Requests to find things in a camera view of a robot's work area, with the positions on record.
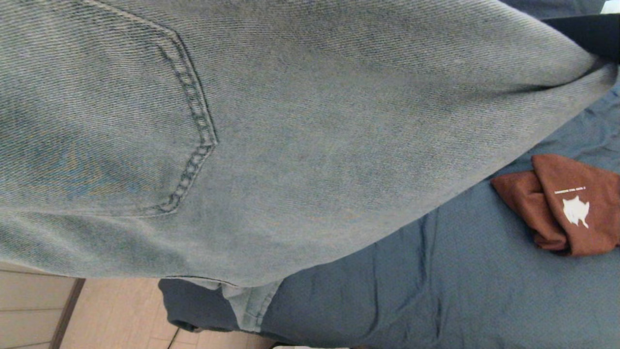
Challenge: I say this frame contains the light blue denim shorts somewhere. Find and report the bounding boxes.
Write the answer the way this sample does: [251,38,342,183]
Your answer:
[0,0,619,333]

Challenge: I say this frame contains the blue bed cover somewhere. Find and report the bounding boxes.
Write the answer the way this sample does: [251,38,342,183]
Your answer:
[159,61,620,349]

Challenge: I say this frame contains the rust brown shorts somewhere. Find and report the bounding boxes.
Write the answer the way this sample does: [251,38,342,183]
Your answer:
[490,154,620,256]

